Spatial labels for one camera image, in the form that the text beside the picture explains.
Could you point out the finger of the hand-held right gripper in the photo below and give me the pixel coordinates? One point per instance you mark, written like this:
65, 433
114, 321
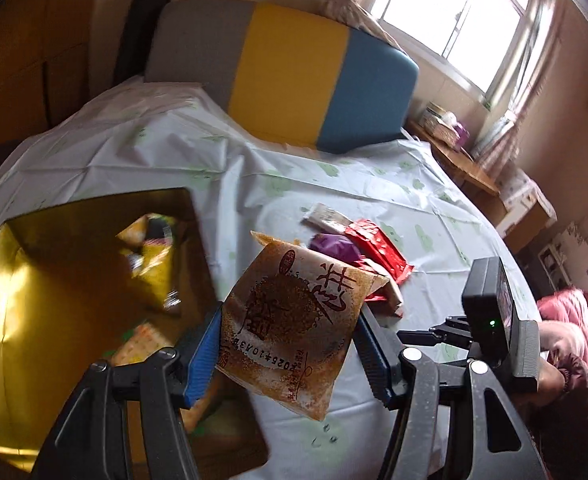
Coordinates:
429, 339
449, 323

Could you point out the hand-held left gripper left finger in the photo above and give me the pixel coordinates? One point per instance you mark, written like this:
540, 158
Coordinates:
202, 357

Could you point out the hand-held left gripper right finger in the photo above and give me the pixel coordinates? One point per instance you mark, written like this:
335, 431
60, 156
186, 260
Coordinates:
374, 362

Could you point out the brown cake snack packet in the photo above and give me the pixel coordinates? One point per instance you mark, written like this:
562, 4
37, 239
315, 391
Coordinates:
284, 320

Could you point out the long red snack packet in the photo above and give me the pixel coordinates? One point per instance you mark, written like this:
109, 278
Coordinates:
379, 247

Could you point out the gold tin box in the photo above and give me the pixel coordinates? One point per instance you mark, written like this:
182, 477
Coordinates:
48, 310

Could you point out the person's right hand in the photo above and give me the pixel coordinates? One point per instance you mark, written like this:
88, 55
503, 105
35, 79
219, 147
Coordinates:
559, 340

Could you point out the tan snack packet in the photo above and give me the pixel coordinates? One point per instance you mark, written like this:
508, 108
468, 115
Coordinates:
390, 292

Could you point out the green yellow cracker packet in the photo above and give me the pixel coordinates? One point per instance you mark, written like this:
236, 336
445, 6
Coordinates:
138, 346

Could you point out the cardboard box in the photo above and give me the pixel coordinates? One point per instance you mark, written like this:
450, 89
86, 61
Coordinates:
529, 210

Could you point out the yellow black snack packet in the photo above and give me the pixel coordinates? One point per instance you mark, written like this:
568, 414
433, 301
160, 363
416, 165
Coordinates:
156, 265

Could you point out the shiny purple-red snack packet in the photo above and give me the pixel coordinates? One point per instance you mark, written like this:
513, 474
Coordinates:
334, 247

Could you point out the wooden side table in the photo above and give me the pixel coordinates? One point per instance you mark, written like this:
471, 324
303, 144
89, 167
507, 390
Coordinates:
464, 167

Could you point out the white brown stick packet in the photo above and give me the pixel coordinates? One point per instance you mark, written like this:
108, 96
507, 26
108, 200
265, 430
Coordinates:
324, 214

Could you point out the purple container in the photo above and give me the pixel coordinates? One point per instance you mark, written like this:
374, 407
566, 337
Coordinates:
460, 132

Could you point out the patterned tissue box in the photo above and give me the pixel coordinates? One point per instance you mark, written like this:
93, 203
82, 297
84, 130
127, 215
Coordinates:
436, 122

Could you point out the white green-patterned tablecloth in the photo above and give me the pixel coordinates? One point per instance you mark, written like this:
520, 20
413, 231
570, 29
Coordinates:
274, 170

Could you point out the window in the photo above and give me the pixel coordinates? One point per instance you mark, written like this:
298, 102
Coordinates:
454, 10

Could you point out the grey yellow blue sofa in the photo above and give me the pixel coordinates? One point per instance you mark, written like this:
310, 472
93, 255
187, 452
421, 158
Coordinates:
294, 65

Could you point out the black rolled mat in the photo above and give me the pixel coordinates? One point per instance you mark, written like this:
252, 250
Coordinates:
138, 25

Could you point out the wooden wardrobe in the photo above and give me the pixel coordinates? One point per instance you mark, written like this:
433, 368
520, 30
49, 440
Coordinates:
23, 45

